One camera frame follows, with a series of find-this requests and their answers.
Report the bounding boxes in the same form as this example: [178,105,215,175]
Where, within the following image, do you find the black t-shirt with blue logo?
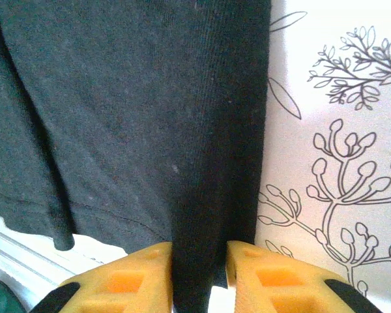
[0,0,273,313]

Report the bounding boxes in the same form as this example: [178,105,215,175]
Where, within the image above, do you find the floral tablecloth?
[71,0,391,313]

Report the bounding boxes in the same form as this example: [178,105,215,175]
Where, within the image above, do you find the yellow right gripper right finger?
[226,240,384,313]

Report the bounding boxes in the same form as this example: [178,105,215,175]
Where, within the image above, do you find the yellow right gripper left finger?
[29,241,174,313]

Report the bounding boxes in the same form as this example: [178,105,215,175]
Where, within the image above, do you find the aluminium frame beam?
[0,215,85,313]

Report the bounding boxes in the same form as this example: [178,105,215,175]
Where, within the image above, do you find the dark green alarm clock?
[0,279,24,313]

